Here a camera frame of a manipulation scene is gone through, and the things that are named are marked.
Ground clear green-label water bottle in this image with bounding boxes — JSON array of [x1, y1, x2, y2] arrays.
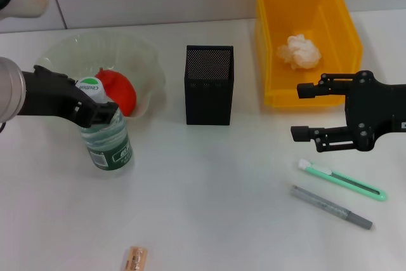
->
[[75, 76, 135, 171]]

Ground grey marker pen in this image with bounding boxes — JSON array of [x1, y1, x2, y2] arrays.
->
[[289, 184, 374, 231]]

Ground small tan wrapped candy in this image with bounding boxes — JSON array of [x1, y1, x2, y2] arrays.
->
[[124, 246, 149, 271]]

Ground yellow plastic bin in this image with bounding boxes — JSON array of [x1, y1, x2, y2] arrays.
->
[[253, 0, 364, 109]]

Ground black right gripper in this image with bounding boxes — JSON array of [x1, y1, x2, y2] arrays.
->
[[290, 69, 406, 154]]

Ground mint green utility knife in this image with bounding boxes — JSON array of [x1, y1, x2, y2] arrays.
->
[[297, 159, 389, 202]]

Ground black mesh pen holder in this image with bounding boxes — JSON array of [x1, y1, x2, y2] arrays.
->
[[183, 44, 235, 126]]

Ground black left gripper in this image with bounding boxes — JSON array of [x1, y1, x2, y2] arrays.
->
[[18, 65, 120, 128]]

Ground white paper ball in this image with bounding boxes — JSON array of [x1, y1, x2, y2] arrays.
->
[[277, 33, 322, 71]]

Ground clear wavy glass fruit plate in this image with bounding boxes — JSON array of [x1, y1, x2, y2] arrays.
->
[[34, 31, 168, 120]]

